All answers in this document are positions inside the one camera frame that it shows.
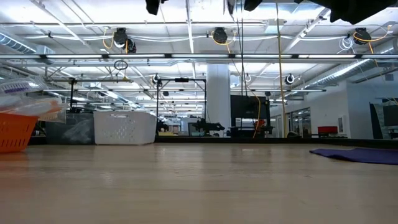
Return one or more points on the white perforated plastic basket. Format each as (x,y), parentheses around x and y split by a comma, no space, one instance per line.
(124,129)

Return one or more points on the white building column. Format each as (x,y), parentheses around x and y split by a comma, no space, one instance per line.
(217,99)

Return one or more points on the orange toothbrush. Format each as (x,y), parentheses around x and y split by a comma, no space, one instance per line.
(31,107)
(54,116)

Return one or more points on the black background robot arm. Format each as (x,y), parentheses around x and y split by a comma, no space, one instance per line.
(206,126)

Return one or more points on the black monitor on stand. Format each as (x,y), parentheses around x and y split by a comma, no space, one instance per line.
(248,107)

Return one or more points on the red box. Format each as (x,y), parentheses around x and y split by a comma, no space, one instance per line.
(328,129)

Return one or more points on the dark blue square mat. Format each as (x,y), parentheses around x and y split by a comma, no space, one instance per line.
(357,155)

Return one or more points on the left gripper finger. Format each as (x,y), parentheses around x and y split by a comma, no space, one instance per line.
(153,6)

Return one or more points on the glass office partition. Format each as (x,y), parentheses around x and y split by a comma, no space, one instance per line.
(300,121)

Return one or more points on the grey translucent plastic bin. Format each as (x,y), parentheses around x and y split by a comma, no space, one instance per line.
(56,127)

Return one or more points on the black background frame rig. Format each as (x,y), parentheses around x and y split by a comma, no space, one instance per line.
(182,80)

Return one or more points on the orange perforated plastic basket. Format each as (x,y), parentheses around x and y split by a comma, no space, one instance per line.
(15,133)

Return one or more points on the silver ventilation duct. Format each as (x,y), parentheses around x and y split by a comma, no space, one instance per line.
(351,70)

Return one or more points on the dark wall screen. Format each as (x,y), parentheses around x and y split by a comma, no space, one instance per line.
(390,115)

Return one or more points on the silver ribbed ceiling duct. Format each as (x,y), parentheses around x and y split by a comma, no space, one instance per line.
(15,43)

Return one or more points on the long ceiling light strip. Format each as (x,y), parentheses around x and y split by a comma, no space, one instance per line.
(199,56)

